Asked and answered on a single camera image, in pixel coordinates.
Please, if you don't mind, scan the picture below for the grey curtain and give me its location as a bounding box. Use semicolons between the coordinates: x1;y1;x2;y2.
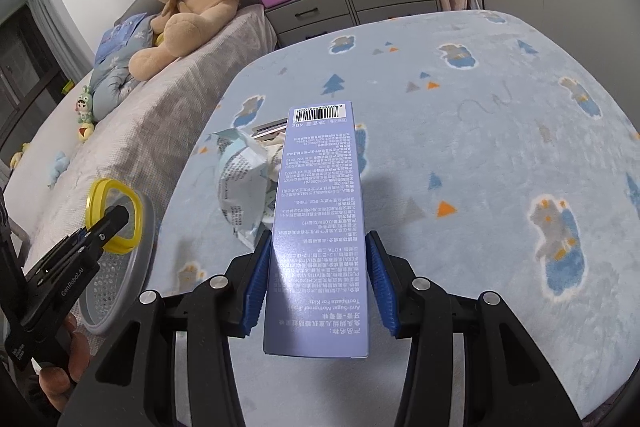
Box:
25;0;93;78

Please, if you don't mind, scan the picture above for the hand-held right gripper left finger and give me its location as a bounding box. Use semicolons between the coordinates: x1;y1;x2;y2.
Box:
70;227;273;427

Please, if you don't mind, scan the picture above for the purple toothpaste box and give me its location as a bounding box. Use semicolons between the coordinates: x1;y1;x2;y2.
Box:
262;102;371;359

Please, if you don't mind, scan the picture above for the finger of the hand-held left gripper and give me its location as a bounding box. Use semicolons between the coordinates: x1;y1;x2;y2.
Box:
59;229;94;254
87;203;132;253

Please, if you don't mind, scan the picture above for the grey mesh basket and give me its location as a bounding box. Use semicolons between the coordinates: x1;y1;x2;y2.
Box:
79;189;158;335

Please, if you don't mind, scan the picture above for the small green plush doll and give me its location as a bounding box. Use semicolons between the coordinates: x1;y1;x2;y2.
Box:
76;86;96;142

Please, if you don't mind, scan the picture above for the white and blue wrapper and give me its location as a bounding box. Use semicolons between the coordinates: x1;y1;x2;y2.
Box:
207;128;281;252

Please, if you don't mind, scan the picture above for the yellow plastic ring lid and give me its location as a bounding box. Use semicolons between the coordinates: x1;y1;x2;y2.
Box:
85;178;143;255

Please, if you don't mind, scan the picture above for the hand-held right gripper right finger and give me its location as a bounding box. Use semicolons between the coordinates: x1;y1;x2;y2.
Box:
365;231;583;427

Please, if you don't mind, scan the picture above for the grey drawer cabinet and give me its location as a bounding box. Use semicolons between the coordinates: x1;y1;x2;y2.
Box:
264;0;448;49

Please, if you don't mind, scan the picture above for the blue patterned pillow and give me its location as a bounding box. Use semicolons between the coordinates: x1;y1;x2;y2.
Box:
92;12;161;120

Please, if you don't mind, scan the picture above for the small blue plush toy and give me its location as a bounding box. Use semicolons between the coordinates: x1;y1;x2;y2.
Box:
47;151;71;188

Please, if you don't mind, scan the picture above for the bed with grey sheet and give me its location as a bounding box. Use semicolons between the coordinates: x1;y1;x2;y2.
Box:
0;4;278;288

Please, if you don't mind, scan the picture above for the dark window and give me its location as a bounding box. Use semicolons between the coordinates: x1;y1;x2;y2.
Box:
0;2;66;148

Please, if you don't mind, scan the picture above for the person's left hand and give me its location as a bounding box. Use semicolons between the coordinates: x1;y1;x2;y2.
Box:
39;313;94;413

